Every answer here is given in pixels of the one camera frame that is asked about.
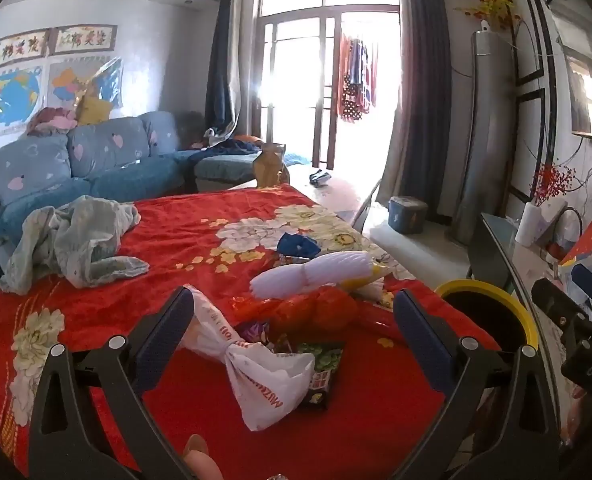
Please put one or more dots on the brown paper bag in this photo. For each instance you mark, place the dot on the brown paper bag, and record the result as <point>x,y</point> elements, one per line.
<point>270,167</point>

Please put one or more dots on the yellow white foam net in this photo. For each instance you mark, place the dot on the yellow white foam net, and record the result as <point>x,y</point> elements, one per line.
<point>378,272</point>

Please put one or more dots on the pink clothes pile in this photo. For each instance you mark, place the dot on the pink clothes pile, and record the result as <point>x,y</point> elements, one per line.
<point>51,121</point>

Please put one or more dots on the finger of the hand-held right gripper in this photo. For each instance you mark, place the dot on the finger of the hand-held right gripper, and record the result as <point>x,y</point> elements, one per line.
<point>555,302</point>

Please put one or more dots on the orange plastic bag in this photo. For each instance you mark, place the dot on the orange plastic bag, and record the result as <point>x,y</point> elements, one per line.
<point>326,310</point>

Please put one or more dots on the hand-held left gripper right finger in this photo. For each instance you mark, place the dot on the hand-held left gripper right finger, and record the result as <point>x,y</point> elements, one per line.
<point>415,330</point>

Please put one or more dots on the yellow cushion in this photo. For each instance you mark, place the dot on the yellow cushion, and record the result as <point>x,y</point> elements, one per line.
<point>92,109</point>

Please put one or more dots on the dark blue curtain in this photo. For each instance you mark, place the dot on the dark blue curtain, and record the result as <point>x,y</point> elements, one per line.
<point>222,70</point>

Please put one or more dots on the yellow artificial flowers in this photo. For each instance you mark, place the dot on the yellow artificial flowers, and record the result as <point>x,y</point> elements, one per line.
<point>490,5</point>

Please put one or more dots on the hanging clothes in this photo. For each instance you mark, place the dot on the hanging clothes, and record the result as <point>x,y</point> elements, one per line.
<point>355,85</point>

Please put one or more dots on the dark blue case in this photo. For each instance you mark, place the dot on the dark blue case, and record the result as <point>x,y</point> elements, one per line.
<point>320,178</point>

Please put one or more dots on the white plastic bag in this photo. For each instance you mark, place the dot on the white plastic bag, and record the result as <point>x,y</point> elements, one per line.
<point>266,385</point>

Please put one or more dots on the country map poster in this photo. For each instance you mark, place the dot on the country map poster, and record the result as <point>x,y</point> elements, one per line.
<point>71,80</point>

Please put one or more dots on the grey standing air conditioner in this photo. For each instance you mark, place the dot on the grey standing air conditioner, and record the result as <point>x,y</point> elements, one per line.
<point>485,135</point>

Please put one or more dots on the dark blue cloth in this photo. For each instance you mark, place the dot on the dark blue cloth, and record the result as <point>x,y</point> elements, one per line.
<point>241,145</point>

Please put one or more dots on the glass balcony door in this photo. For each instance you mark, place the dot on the glass balcony door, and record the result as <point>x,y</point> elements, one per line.
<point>296,85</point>

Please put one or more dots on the yellow rimmed trash bin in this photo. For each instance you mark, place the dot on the yellow rimmed trash bin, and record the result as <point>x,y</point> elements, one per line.
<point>518,307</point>

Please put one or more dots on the white vase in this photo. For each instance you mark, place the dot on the white vase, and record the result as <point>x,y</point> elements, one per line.
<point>528,227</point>

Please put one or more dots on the grey green cloth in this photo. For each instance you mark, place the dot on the grey green cloth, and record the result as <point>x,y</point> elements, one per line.
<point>76,240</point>

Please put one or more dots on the person's left hand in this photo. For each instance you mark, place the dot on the person's left hand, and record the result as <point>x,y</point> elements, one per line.
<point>199,457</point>

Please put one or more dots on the purple snack packet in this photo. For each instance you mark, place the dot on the purple snack packet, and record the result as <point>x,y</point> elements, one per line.
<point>256,332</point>

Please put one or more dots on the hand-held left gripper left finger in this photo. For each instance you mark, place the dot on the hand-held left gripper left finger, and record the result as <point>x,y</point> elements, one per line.
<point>163,330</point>

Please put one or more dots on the calligraphy poster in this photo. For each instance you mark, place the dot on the calligraphy poster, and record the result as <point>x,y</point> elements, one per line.
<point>16,51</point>
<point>83,39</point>

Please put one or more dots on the red floral blanket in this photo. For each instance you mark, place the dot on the red floral blanket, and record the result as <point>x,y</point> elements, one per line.
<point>186,240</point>

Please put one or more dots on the wall television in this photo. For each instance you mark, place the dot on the wall television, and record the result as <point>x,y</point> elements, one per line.
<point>590,90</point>

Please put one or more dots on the blue wrapper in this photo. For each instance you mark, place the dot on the blue wrapper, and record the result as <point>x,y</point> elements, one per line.
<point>298,245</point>

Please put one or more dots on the blue heart print sofa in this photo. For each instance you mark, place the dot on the blue heart print sofa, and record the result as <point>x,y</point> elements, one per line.
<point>36,165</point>

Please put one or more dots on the wooden coffee table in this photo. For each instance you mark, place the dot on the wooden coffee table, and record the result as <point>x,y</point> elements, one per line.
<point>336,195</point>

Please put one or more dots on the blue storage box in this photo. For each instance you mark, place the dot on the blue storage box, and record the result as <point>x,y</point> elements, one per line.
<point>406,215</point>

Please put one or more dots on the red berry branches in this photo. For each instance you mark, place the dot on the red berry branches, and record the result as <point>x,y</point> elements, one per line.
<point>550,182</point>

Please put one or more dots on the green snack packet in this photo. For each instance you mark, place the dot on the green snack packet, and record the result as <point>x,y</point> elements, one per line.
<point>326,360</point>

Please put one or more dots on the world map poster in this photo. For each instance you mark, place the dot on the world map poster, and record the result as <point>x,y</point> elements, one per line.
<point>6,100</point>

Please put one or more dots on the glass top television cabinet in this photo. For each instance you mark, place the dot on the glass top television cabinet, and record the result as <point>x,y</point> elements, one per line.
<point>495,255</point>

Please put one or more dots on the grey curtain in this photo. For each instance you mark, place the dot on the grey curtain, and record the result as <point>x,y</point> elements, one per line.
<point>420,85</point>

